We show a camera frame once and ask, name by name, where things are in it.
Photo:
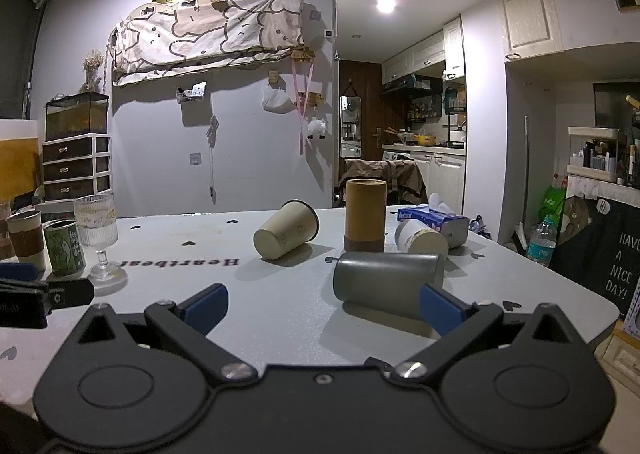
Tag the black have a nice day sign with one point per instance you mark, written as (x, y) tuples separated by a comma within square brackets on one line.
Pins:
[(598, 247)]

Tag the brown cardboard tube cup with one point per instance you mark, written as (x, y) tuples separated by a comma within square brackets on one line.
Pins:
[(365, 215)]

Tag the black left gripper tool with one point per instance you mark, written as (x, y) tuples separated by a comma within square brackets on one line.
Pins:
[(26, 302)]

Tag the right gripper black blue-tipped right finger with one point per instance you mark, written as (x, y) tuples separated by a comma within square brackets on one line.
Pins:
[(463, 329)]

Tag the white drawer cabinet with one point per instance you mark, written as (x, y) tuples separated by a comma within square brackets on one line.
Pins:
[(77, 166)]

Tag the white kitchen counter cabinet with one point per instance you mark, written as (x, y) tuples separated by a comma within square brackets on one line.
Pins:
[(442, 170)]

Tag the green tin can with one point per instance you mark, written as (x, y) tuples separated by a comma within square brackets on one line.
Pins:
[(64, 248)]

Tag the green shopping bag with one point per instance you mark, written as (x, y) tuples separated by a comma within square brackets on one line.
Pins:
[(552, 204)]

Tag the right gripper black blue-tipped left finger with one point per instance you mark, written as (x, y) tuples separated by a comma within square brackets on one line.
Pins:
[(182, 329)]

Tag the blue tissue box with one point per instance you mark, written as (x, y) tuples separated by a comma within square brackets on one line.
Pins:
[(438, 215)]

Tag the dried flower vase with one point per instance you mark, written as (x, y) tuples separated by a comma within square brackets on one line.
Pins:
[(93, 61)]

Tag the ribbed glass goblet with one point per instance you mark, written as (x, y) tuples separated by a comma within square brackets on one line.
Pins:
[(95, 217)]

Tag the white paper cup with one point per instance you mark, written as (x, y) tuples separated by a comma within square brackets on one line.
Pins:
[(415, 237)]

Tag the patterned fabric air conditioner cover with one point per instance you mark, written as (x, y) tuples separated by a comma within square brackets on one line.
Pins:
[(183, 37)]

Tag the white plastic bag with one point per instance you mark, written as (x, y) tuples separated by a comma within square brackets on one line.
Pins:
[(276, 100)]

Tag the chair with brown jacket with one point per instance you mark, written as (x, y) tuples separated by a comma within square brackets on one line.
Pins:
[(404, 181)]

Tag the beige paper cup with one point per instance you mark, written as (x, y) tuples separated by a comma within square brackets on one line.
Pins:
[(293, 225)]

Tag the plastic water bottle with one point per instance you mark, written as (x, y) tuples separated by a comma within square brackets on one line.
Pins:
[(542, 242)]

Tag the glass fish tank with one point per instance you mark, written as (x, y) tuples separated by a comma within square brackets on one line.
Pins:
[(76, 115)]

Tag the brown white ceramic cup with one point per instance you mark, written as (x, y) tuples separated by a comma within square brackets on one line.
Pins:
[(26, 236)]

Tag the grey metal cup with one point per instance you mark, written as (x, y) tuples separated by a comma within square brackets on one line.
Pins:
[(387, 282)]

